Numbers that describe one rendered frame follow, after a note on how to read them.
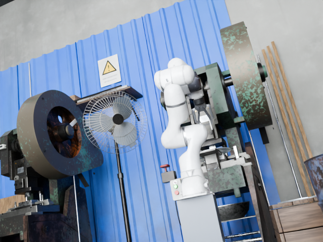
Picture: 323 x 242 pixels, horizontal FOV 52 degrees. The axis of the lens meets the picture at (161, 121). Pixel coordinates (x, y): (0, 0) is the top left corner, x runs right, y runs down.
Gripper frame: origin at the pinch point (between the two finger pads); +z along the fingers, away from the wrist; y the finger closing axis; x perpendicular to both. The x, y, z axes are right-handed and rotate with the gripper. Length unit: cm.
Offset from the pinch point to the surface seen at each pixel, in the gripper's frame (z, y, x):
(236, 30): -57, 36, 24
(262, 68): -24, 47, 37
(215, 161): 26.2, -0.9, 1.1
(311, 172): 6, 45, -99
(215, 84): -23.4, 11.7, 31.7
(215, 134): 11.6, 2.1, 19.2
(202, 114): -3.9, -4.2, 27.5
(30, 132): -29, -141, 13
